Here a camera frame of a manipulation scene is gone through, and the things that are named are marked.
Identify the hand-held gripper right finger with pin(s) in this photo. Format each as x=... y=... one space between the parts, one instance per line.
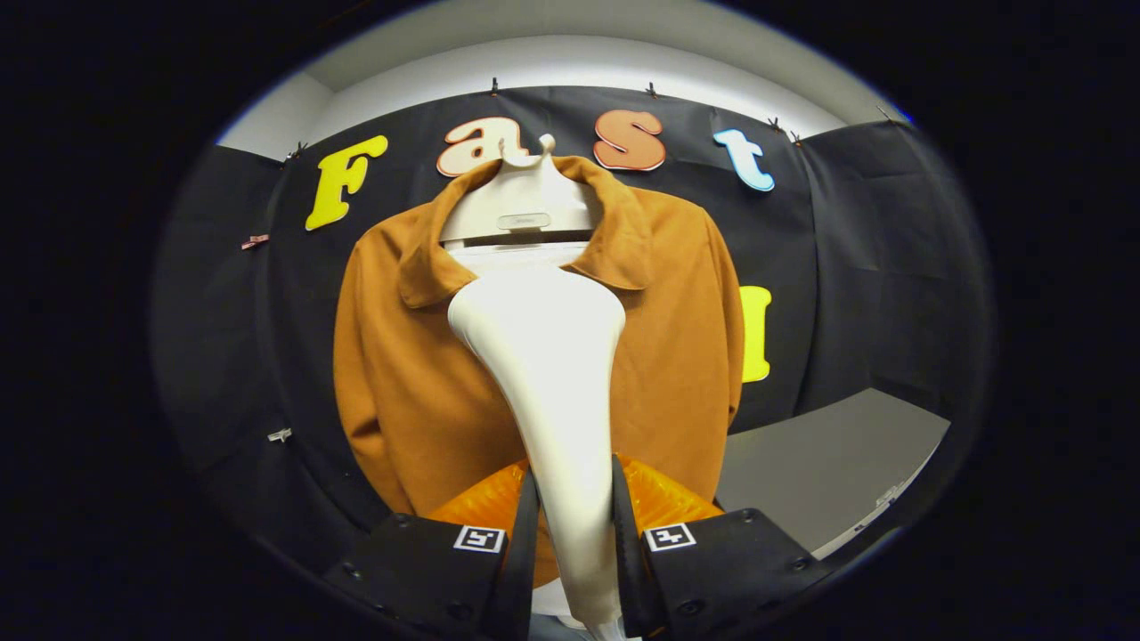
x=628 y=570

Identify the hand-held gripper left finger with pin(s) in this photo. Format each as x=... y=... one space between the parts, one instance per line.
x=518 y=570

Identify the white garment steamer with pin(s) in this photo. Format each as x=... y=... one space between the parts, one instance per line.
x=543 y=356

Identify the brown button-up shirt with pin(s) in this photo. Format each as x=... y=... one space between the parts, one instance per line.
x=401 y=374

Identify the white mannequin torso stand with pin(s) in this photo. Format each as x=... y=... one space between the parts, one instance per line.
x=499 y=258

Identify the white plastic hanger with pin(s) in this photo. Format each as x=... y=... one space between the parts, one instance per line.
x=517 y=200

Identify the black backdrop cloth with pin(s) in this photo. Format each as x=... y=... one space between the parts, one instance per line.
x=873 y=267

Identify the red clip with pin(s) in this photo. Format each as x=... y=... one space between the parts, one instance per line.
x=255 y=241

